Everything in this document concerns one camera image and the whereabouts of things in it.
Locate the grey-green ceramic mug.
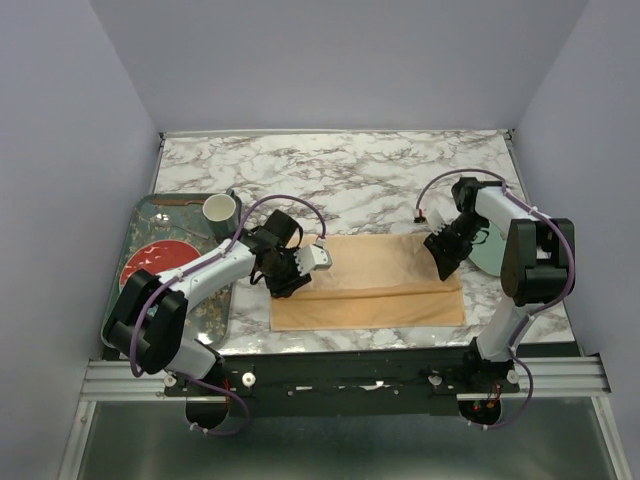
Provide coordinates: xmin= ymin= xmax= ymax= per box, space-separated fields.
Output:
xmin=202 ymin=189 xmax=242 ymax=242

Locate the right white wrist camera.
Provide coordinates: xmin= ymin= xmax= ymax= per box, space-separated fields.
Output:
xmin=414 ymin=209 xmax=445 ymax=233

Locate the silver metal spoon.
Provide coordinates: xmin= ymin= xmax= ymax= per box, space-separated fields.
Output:
xmin=152 ymin=213 xmax=209 ymax=240

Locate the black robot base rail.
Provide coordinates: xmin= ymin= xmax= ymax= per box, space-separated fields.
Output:
xmin=165 ymin=345 xmax=521 ymax=417

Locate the peach cloth napkin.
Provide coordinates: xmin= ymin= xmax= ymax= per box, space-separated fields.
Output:
xmin=270 ymin=234 xmax=465 ymax=332

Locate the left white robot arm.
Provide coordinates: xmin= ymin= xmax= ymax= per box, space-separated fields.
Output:
xmin=102 ymin=210 xmax=311 ymax=395

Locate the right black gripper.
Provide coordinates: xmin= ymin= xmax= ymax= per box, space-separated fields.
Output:
xmin=423 ymin=213 xmax=489 ymax=281

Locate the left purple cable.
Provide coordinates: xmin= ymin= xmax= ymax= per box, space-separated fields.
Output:
xmin=128 ymin=194 xmax=329 ymax=439

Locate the red and teal plate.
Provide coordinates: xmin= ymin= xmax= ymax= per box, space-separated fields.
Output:
xmin=119 ymin=240 xmax=201 ymax=290

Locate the mint green floral plate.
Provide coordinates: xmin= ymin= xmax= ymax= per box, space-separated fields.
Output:
xmin=468 ymin=223 xmax=506 ymax=277

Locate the floral teal serving tray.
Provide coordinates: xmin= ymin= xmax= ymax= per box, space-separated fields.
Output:
xmin=106 ymin=194 xmax=233 ymax=347

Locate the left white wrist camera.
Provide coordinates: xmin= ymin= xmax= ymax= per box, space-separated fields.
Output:
xmin=294 ymin=237 xmax=333 ymax=275

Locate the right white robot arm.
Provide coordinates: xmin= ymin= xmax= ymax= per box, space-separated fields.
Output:
xmin=424 ymin=177 xmax=576 ymax=392

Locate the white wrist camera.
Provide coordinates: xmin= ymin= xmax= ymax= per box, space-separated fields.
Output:
xmin=414 ymin=209 xmax=445 ymax=233
xmin=294 ymin=237 xmax=333 ymax=275

